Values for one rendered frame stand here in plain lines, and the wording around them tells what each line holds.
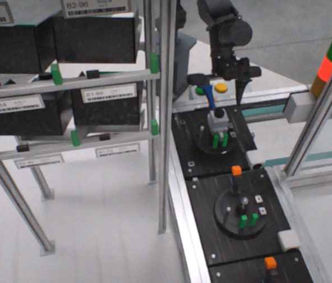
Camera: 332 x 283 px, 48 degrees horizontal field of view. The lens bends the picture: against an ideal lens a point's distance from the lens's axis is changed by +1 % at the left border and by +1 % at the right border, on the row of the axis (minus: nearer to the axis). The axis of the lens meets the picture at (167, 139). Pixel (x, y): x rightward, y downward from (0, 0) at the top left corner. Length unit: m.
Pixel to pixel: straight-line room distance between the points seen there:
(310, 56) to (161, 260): 2.36
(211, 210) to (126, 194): 0.29
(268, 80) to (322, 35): 1.89
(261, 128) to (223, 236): 0.44
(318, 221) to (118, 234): 0.59
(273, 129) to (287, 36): 2.03
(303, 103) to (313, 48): 2.30
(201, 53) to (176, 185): 0.71
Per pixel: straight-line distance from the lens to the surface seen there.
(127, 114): 0.74
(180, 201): 1.05
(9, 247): 1.18
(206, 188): 1.06
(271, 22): 3.40
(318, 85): 0.92
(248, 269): 0.99
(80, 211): 1.17
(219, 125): 1.07
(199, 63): 1.57
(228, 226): 1.00
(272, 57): 3.04
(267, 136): 1.28
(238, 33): 0.90
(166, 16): 0.54
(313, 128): 0.98
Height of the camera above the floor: 1.88
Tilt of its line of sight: 53 degrees down
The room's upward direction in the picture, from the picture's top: 2 degrees clockwise
